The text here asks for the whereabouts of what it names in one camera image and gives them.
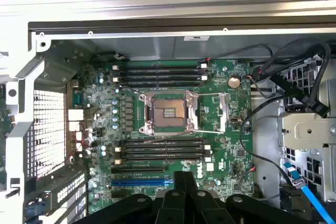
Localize black RAM slot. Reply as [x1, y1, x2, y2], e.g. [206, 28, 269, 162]
[115, 137, 212, 145]
[115, 144, 212, 151]
[115, 150, 212, 157]
[112, 74, 209, 81]
[115, 156, 212, 164]
[112, 68, 209, 75]
[112, 80, 209, 87]
[112, 62, 209, 69]

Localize blue expansion slot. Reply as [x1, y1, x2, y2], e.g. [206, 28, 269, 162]
[111, 178, 174, 187]

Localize long black expansion slot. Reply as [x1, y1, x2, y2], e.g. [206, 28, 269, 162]
[110, 166, 165, 175]

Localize green Dell motherboard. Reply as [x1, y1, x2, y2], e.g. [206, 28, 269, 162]
[83, 58, 254, 214]

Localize silver CPU socket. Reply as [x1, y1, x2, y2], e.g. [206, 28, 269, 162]
[138, 90, 199, 136]

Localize metal socket cover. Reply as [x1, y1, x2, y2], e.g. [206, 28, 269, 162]
[198, 93, 229, 133]

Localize round coin cell battery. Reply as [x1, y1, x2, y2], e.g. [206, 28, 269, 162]
[227, 76, 241, 89]

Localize rear port connectors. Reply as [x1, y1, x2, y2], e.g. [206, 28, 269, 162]
[67, 77, 89, 154]

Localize silver metal disk bay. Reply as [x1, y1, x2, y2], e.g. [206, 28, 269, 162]
[277, 56, 336, 204]

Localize blue card retention clip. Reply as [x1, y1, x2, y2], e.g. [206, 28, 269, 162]
[25, 199, 48, 218]

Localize open grey PC case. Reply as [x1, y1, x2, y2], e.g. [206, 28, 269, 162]
[5, 15, 336, 224]

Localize white case label sticker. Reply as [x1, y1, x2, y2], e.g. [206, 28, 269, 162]
[183, 35, 211, 42]

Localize thin black wire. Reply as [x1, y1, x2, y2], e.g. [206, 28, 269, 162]
[239, 95, 286, 172]

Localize blue flat data wire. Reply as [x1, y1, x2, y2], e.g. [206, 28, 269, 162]
[293, 178, 336, 224]

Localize thick black power wire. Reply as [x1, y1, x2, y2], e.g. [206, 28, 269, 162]
[262, 37, 332, 119]

